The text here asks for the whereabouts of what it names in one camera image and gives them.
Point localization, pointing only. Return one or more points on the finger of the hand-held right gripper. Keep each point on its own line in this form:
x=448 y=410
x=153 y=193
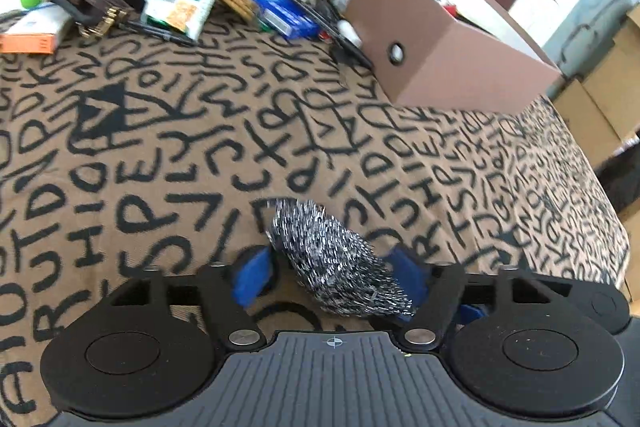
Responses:
x=475 y=313

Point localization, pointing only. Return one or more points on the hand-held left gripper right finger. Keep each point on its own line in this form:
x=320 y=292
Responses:
x=412 y=274

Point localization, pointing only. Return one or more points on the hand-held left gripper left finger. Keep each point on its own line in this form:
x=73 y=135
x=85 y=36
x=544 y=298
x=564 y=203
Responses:
x=252 y=277

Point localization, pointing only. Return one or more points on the steel wool scourer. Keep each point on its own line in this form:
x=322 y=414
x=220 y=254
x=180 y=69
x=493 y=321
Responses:
x=340 y=257

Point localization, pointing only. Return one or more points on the brown cardboard box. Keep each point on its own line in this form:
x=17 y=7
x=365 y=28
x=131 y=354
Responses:
x=450 y=52

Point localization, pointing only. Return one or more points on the letter printed brown blanket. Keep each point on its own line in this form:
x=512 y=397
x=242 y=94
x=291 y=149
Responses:
x=250 y=132

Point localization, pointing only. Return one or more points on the stacked cardboard cartons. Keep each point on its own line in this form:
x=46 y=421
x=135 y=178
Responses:
x=600 y=97

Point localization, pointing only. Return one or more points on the white capped marker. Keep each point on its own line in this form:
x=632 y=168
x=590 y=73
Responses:
x=347 y=32

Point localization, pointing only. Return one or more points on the black pen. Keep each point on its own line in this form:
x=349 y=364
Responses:
x=160 y=33

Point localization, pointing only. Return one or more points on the red box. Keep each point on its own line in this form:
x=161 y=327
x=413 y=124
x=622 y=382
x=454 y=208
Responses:
x=451 y=10

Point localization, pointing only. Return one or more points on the blue box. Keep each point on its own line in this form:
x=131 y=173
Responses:
x=280 y=9

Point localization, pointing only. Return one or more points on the yellow striped packet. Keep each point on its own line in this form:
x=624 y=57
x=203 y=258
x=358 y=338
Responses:
x=240 y=4

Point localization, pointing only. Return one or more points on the green and white snack packet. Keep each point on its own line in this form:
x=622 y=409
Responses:
x=177 y=4

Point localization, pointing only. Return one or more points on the orange and white box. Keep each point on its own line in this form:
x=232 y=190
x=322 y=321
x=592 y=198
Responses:
x=35 y=32

